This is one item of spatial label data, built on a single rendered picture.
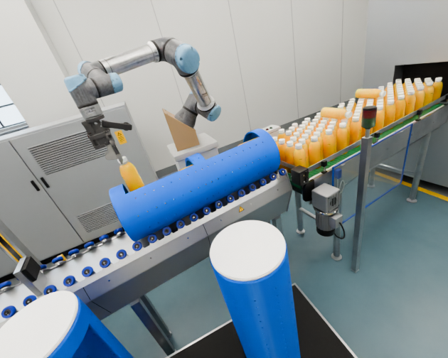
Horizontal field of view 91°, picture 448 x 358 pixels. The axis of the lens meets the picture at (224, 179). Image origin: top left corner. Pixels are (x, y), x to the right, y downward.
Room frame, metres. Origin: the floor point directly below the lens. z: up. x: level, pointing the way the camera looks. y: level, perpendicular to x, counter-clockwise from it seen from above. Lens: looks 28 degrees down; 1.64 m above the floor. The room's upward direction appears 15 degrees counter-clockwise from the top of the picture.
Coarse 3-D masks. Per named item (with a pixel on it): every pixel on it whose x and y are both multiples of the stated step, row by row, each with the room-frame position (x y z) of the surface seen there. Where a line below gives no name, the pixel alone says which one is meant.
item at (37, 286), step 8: (24, 264) 0.76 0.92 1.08; (32, 264) 0.77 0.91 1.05; (16, 272) 0.71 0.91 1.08; (24, 272) 0.72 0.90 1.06; (32, 272) 0.74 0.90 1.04; (40, 272) 0.80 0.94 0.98; (24, 280) 0.71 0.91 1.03; (32, 280) 0.72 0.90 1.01; (40, 280) 0.76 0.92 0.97; (32, 288) 0.71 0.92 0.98; (40, 288) 0.72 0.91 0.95
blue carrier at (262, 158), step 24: (264, 144) 1.11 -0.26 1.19; (192, 168) 0.98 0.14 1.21; (216, 168) 0.99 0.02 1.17; (240, 168) 1.01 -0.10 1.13; (264, 168) 1.06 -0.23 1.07; (120, 192) 0.89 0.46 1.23; (144, 192) 0.88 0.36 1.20; (168, 192) 0.89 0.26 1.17; (192, 192) 0.91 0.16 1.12; (216, 192) 0.95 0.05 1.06; (120, 216) 0.80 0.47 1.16; (144, 216) 0.82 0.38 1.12; (168, 216) 0.85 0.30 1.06
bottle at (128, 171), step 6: (126, 162) 0.95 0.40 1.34; (120, 168) 0.94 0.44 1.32; (126, 168) 0.93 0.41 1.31; (132, 168) 0.94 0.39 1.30; (126, 174) 0.92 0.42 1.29; (132, 174) 0.93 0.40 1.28; (138, 174) 0.96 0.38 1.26; (126, 180) 0.93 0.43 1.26; (132, 180) 0.93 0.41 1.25; (138, 180) 0.94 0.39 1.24; (132, 186) 0.93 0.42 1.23; (138, 186) 0.93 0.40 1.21
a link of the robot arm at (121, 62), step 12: (144, 48) 1.23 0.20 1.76; (156, 48) 1.25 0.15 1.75; (84, 60) 1.12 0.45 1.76; (108, 60) 1.12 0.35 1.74; (120, 60) 1.15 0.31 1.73; (132, 60) 1.18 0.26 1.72; (144, 60) 1.22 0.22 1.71; (156, 60) 1.27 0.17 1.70; (84, 72) 1.06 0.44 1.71; (108, 72) 1.11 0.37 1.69; (120, 72) 1.15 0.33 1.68
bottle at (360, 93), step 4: (356, 92) 1.74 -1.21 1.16; (360, 92) 1.71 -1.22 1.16; (364, 92) 1.68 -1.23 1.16; (368, 92) 1.65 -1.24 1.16; (372, 92) 1.62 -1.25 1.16; (376, 92) 1.60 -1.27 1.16; (380, 92) 1.58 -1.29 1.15; (356, 96) 1.74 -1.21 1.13; (360, 96) 1.71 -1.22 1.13; (364, 96) 1.68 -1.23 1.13; (368, 96) 1.64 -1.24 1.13; (372, 96) 1.62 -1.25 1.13; (376, 96) 1.60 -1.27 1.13; (380, 96) 1.58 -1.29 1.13
